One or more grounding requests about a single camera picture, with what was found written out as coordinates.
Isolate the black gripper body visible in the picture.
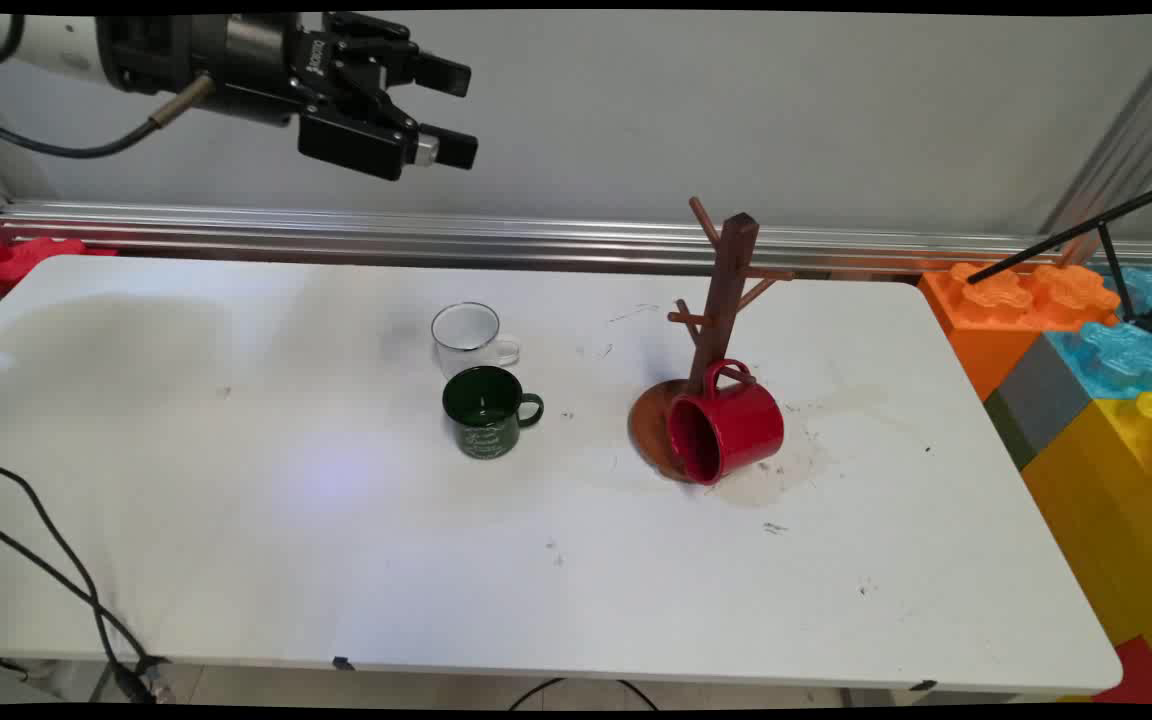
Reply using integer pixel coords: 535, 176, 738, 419
198, 12, 419, 131

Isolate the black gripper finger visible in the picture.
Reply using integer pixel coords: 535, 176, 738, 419
361, 95, 479, 169
361, 30, 473, 99

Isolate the red enamel mug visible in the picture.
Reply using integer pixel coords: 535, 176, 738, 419
666, 358, 785, 486

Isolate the white enamel mug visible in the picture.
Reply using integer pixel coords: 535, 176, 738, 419
431, 302, 521, 379

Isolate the dark green enamel mug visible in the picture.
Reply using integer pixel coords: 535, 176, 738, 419
441, 365, 545, 461

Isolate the brown wooden mug tree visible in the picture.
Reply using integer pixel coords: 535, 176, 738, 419
629, 197, 795, 483

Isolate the orange giant building block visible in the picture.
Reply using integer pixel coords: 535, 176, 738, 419
918, 262, 1122, 401

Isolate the black tripod stand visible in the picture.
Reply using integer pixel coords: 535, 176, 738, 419
966, 175, 1152, 341

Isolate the grey giant building block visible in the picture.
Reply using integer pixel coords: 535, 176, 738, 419
984, 335, 1097, 471

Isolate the translucent blue building block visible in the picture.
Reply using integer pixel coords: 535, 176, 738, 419
1101, 265, 1152, 336
1044, 320, 1152, 401

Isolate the yellow giant building block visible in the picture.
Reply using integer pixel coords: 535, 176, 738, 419
1021, 390, 1152, 701

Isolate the red giant building block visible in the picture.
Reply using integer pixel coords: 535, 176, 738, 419
1096, 635, 1152, 706

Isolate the black cable with metal plug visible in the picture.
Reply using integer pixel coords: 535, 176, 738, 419
0, 75, 215, 701

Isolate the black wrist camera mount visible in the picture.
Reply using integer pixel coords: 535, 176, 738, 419
298, 112, 437, 182

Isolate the horizontal aluminium frame rail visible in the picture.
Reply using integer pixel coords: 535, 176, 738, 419
0, 200, 1152, 276

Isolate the black cable under table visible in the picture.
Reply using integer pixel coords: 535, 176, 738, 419
508, 678, 659, 711

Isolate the black camera cable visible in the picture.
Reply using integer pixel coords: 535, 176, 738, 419
0, 15, 172, 701

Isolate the slanted aluminium frame post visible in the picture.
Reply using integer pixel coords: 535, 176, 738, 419
1041, 15, 1152, 241

